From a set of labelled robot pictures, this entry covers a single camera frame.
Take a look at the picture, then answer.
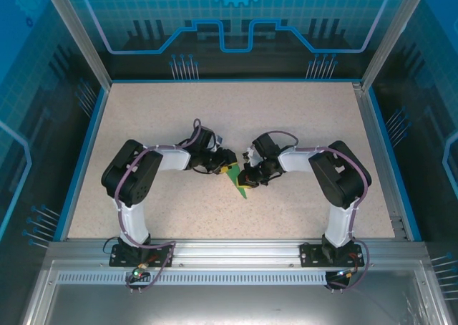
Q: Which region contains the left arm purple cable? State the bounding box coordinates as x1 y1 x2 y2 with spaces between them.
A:
114 118 203 294

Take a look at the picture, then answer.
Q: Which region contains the green square paper sheet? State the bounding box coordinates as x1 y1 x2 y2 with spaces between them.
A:
224 162 248 200

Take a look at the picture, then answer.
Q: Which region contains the blue table border frame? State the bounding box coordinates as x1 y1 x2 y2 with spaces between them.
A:
53 78 423 242

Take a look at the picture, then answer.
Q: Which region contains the aluminium mounting rail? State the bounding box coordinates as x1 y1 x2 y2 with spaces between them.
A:
48 238 427 268

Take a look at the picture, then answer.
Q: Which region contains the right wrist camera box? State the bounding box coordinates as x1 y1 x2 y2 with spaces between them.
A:
242 145 263 168

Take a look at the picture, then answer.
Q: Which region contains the left blue side panel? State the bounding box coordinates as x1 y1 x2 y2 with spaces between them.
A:
0 0 108 325

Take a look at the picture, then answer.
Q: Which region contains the aluminium side rail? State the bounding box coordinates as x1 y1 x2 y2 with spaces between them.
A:
352 82 409 239

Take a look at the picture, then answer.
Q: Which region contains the metal tray surface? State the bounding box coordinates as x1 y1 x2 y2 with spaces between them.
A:
21 260 448 325

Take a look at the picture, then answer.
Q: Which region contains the blue printed rear panel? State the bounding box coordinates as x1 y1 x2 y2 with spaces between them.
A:
57 0 412 81

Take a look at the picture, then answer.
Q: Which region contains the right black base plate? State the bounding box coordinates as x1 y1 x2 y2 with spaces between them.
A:
299 242 365 268

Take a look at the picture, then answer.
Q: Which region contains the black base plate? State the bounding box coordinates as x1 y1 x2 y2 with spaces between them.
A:
109 243 175 268
299 242 365 268

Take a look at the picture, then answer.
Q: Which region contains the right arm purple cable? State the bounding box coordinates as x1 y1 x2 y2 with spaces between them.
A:
264 130 373 291

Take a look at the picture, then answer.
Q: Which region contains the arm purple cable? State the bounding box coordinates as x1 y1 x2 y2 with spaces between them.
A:
114 118 203 294
264 130 373 291

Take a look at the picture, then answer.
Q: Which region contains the thin black wire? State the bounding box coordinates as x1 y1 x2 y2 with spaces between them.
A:
102 235 121 255

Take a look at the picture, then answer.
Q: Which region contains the blue side panel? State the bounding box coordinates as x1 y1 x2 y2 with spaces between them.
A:
368 0 458 325
0 0 108 325

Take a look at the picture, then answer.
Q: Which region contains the aluminium corner post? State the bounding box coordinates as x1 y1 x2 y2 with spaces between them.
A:
361 0 432 92
39 0 112 89

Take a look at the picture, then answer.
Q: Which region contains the slotted grey cable duct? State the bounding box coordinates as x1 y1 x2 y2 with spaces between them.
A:
56 271 328 283

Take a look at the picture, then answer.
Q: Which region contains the left aluminium corner post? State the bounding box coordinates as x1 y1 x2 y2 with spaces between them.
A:
39 0 112 89

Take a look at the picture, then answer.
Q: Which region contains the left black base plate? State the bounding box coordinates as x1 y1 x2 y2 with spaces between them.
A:
109 243 175 268

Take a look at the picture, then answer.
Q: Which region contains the lit cable connector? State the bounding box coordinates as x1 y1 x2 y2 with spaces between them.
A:
335 266 359 280
131 262 150 280

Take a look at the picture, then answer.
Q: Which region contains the right aluminium corner post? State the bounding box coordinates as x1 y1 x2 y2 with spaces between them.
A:
361 0 432 92

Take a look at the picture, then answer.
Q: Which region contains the right blue side panel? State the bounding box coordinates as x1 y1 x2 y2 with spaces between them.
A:
368 0 458 325

